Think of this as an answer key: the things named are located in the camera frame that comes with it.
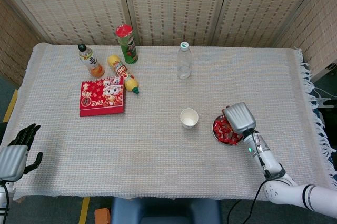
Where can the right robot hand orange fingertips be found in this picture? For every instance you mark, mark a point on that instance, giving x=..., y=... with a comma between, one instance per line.
x=241, y=117

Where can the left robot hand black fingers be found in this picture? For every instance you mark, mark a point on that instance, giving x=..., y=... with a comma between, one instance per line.
x=11, y=162

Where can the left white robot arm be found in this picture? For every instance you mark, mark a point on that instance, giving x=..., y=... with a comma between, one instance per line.
x=2, y=203

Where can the red wrapped candy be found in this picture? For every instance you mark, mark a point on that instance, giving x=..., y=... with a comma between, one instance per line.
x=216, y=128

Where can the round metal plate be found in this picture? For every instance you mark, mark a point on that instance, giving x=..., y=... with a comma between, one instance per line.
x=213, y=133

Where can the white paper cup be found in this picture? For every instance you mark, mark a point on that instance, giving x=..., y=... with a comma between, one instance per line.
x=189, y=118

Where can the clear plastic water bottle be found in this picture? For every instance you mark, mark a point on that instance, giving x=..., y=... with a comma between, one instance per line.
x=183, y=63

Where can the white woven tablecloth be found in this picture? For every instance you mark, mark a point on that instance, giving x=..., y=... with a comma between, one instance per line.
x=158, y=155

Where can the orange block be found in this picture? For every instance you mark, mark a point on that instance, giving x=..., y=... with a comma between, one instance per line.
x=102, y=216

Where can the red 2026 desk calendar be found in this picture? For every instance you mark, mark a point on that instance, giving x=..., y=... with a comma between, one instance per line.
x=102, y=95

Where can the blue chair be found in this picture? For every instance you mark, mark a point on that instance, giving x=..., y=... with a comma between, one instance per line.
x=158, y=208

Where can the tea bottle black cap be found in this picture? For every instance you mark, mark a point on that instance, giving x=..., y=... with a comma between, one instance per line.
x=90, y=62

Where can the woven folding screen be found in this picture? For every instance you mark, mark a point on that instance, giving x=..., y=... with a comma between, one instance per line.
x=171, y=5

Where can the green Pringles can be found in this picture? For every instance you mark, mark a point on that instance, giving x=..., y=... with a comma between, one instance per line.
x=127, y=47

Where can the yellow bottle green cap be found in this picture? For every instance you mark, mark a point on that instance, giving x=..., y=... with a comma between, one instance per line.
x=117, y=66

